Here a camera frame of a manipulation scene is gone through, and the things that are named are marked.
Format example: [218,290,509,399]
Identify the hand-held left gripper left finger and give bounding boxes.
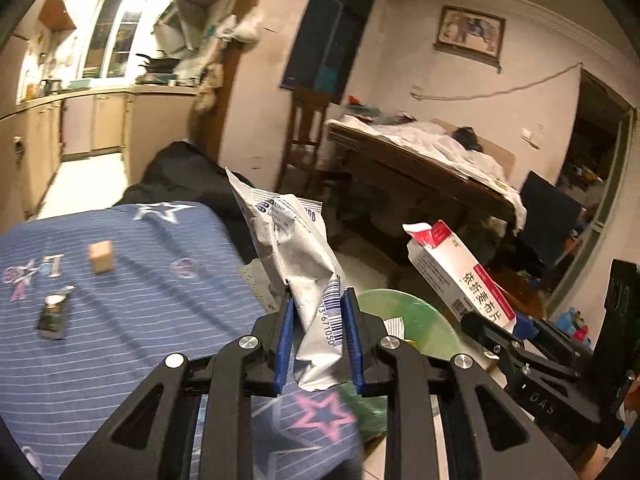
[60,292,297,480]

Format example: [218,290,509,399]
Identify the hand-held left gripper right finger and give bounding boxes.
[341,287,581,480]

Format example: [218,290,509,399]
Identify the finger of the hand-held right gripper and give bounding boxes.
[514,316,595,367]
[460,312,592,393]

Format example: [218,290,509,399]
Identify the green plastic bin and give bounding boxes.
[345,287,493,441]

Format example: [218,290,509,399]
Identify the silver foil packet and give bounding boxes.
[225,167,348,392]

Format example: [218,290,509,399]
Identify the white and red medicine box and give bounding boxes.
[402,220,517,333]

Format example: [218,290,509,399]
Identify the colourful toys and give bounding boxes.
[555,307,593,343]

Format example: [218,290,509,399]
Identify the black chair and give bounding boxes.
[515,170,586,266]

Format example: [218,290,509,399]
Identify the blue star-printed cloth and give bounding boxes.
[0,201,366,480]

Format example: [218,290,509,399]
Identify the wooden dining table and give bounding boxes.
[325,120,521,271]

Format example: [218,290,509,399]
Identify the black item on table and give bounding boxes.
[452,126,483,153]

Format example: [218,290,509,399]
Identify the black cloth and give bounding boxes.
[115,141,266,266]

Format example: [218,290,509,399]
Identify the white table cloth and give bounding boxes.
[340,112,526,221]

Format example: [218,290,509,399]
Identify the small wooden block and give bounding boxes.
[88,241,115,276]

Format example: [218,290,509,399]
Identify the dark wooden chair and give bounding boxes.
[277,85,351,196]

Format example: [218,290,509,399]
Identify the colourful items on table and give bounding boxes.
[345,94,416,126]

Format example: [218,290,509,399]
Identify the small dark packet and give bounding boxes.
[36,287,76,341]

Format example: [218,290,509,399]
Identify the kitchen base cabinets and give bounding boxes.
[0,85,201,221]

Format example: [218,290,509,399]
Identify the framed picture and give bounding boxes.
[432,5,507,66]

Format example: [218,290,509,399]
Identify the black wok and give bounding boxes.
[135,52,181,73]

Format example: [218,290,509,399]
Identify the dark window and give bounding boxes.
[282,0,376,106]

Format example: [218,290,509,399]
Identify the hanging plastic bags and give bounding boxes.
[192,7,263,113]

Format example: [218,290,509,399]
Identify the range hood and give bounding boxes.
[152,0,211,53]

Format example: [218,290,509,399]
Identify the kitchen window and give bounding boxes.
[82,0,153,81]

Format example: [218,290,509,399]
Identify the wall cable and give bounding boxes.
[410,62,583,103]

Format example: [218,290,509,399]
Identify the kitchen wall cabinet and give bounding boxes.
[37,0,78,31]

